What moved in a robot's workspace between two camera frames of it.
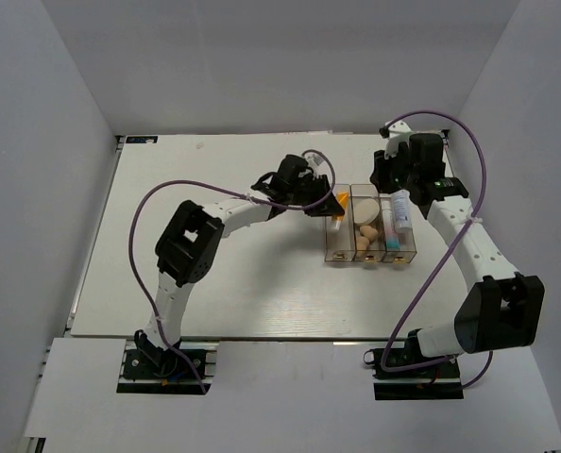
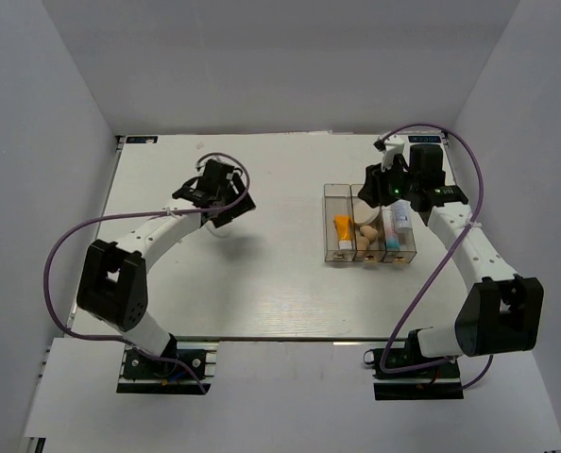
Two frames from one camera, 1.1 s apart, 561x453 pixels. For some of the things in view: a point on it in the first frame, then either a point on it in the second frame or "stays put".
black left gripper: [330, 206] -> [245, 205]
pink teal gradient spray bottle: [391, 237] stays put
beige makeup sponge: [371, 234] stays put
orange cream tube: [343, 198] -> [343, 226]
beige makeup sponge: [362, 243] stays put
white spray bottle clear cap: [401, 209] stays put
